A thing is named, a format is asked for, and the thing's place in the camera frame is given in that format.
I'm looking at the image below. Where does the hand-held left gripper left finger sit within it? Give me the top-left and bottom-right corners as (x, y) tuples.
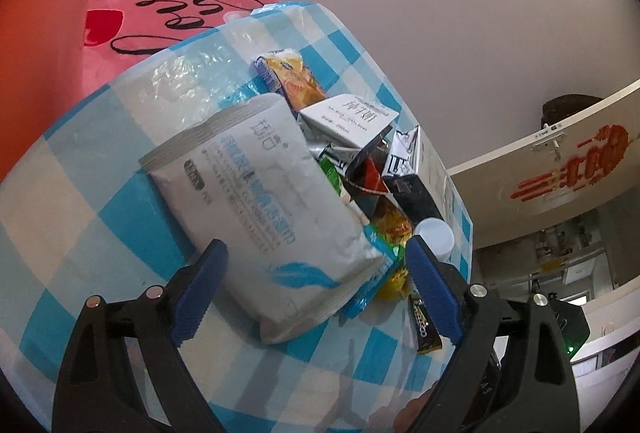
(52, 239), (231, 433)

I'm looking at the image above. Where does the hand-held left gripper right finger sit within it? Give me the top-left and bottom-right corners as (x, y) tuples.
(405, 235), (593, 433)

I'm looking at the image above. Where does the white wet wipes pack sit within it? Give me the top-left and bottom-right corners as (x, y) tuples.
(138, 93), (386, 345)

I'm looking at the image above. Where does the red black snack packet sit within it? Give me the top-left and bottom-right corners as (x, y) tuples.
(345, 156), (396, 219)

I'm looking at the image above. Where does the small yellow black packet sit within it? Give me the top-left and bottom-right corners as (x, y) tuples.
(407, 293), (443, 356)

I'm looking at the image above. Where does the blue white packet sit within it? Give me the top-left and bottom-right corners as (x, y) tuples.
(342, 223), (401, 319)

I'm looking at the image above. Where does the yellow green noodle packet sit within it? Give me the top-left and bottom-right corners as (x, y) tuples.
(367, 203), (416, 301)

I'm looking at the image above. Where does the shelf with small items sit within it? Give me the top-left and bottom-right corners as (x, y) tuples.
(530, 213), (611, 294)

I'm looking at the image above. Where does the cream door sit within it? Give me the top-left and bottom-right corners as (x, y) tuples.
(445, 80), (640, 249)

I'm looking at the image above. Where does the blue checked tablecloth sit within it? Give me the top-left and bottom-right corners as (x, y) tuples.
(0, 2), (473, 433)

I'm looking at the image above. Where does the black white crushed carton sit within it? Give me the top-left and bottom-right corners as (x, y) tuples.
(382, 126), (443, 224)

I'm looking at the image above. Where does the green snack packet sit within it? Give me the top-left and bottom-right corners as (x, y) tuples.
(317, 153), (351, 199)

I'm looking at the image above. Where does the red door decoration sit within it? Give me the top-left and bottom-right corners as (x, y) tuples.
(510, 124), (630, 203)

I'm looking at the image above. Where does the silver foil wrapper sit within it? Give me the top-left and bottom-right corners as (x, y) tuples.
(302, 123), (361, 164)

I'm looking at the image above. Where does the white milk carton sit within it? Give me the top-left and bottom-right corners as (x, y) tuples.
(298, 94), (399, 164)

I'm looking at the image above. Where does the dark brown object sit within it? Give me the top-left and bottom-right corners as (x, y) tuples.
(541, 94), (603, 130)

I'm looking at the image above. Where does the yellow snack packet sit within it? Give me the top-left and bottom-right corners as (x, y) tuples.
(255, 49), (328, 114)

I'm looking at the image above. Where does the silver door handle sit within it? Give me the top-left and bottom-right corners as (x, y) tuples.
(531, 123), (566, 161)

